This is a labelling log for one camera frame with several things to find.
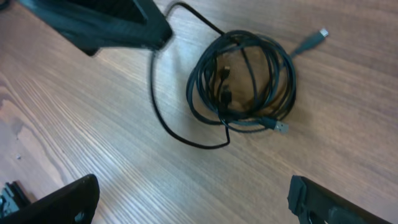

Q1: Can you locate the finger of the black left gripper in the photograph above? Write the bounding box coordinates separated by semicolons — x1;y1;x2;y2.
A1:
19;0;173;56

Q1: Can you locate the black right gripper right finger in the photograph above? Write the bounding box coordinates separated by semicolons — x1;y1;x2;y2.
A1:
287;175;391;224

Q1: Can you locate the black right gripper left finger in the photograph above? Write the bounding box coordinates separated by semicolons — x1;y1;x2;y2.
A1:
1;174;100;224

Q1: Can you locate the black USB cable bundle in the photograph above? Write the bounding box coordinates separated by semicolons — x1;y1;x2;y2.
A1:
185;27;330;135

